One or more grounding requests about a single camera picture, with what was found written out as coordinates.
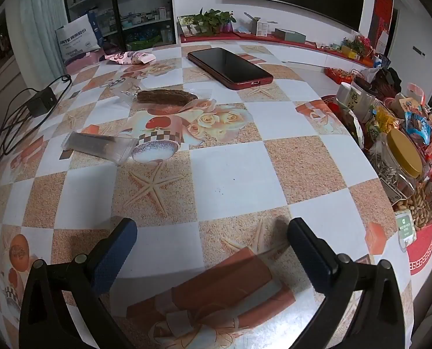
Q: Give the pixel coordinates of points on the clear grey snack packet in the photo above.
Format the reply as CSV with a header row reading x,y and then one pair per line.
x,y
92,143

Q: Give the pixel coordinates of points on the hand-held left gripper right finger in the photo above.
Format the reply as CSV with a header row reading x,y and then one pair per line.
x,y
308,258

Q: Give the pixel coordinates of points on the brown snack bar clear wrapper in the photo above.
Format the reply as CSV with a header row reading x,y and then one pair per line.
x,y
165,96

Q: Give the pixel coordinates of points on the green white small packet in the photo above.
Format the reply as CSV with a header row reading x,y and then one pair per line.
x,y
406,231

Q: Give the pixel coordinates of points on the grey-green flat box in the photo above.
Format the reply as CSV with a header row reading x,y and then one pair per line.
x,y
290,35

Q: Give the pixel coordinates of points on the pink stool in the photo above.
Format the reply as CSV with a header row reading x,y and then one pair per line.
x,y
85,60

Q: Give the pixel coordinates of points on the glass-door shelf cabinet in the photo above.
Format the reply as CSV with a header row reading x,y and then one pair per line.
x,y
136,3

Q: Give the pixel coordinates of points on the black power adapter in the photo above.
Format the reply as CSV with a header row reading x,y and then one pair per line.
x,y
41,102

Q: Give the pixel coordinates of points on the pink patterned crumpled packet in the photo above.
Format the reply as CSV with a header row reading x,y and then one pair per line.
x,y
132,57

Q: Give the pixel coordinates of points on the small open cardboard box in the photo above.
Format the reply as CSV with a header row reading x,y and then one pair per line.
x,y
255,25

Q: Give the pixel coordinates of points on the white tin green print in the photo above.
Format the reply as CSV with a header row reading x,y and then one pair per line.
x,y
357,100

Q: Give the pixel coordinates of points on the red round snack tray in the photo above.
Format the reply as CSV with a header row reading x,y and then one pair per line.
x,y
425,247

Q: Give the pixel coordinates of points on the clear jar yellow lid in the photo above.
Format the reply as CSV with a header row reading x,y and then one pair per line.
x,y
403,160

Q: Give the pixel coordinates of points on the pile of peanuts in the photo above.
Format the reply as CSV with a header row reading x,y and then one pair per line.
x,y
421,207

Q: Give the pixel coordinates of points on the white bag blue print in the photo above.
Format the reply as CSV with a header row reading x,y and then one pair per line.
x,y
76,38

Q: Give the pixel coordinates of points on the green potted plant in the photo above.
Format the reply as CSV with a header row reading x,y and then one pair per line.
x,y
210,18

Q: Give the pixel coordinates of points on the red wall hanging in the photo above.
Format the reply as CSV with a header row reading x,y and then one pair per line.
x,y
381,11

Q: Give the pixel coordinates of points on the red basket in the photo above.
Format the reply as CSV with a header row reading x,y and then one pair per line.
x,y
340,75

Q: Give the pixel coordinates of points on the blue wrapped candy packet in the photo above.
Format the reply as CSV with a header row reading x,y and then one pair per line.
x,y
419,127

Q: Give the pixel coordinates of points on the checkered printed tablecloth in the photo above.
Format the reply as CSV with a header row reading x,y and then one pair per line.
x,y
219,167

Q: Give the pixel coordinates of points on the red smartphone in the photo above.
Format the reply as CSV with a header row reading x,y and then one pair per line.
x,y
227,65

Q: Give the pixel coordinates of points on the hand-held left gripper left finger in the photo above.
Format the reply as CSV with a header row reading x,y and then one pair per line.
x,y
116,254

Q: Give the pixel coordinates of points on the potted pink flowers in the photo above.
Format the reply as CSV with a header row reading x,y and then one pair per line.
x,y
357,45

